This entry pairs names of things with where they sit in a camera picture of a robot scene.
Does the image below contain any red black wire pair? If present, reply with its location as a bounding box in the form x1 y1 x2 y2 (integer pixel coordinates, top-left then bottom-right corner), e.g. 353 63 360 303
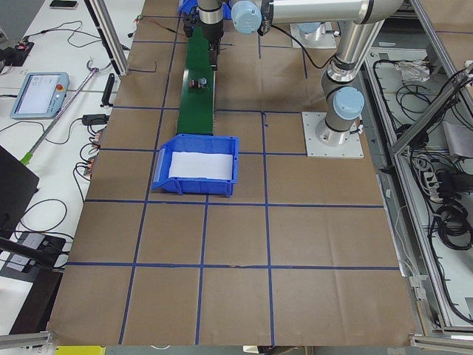
135 14 190 38

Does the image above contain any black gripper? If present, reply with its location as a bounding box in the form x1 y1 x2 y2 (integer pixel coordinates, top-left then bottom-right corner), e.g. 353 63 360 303
202 21 224 70

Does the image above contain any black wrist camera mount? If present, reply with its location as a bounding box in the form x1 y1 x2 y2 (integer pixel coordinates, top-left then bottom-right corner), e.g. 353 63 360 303
183 13 199 38

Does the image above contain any teach pendant tablet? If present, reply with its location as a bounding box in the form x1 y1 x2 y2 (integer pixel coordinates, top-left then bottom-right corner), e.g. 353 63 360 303
10 72 69 119

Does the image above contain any blue bin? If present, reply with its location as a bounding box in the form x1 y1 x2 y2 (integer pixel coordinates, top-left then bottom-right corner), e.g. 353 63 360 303
177 0 233 19
152 134 239 197

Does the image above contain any blue bin left side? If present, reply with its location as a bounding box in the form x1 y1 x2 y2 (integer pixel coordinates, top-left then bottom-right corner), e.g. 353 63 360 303
152 134 239 197

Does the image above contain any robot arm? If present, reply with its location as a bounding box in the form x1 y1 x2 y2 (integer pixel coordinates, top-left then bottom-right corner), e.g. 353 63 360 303
231 0 402 147

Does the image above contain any green conveyor belt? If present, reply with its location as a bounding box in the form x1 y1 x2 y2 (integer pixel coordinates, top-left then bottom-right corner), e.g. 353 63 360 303
177 27 215 135

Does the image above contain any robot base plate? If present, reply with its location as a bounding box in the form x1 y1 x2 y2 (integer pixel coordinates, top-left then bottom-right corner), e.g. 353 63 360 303
290 22 340 50
302 112 364 159

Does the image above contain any black power adapter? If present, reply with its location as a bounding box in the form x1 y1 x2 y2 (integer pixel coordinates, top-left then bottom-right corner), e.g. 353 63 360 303
81 114 109 126

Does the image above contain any blue bin right side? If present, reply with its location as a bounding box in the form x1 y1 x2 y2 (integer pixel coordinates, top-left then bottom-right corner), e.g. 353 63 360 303
177 0 233 19

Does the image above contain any white foam pad left bin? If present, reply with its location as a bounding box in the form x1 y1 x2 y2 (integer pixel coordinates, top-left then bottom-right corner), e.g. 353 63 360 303
169 152 233 180

